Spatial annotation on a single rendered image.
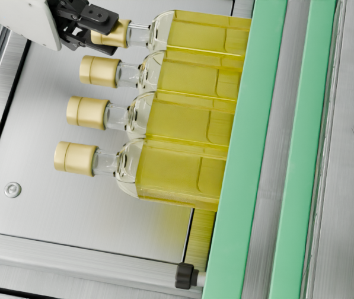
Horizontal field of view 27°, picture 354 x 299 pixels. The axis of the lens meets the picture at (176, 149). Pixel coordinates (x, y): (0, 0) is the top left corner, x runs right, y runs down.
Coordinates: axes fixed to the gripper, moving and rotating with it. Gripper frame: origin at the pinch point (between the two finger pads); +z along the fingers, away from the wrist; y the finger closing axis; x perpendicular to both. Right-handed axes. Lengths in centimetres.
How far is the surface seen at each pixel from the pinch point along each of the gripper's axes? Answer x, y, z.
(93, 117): -11.7, 1.5, 5.6
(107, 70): -5.6, 1.5, 4.0
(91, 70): -6.3, 1.3, 2.2
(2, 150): -15.2, -12.6, -8.8
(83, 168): -17.5, 0.7, 7.4
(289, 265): -22.6, 13.5, 32.5
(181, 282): -23.2, -4.8, 21.8
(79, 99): -10.6, 1.8, 3.1
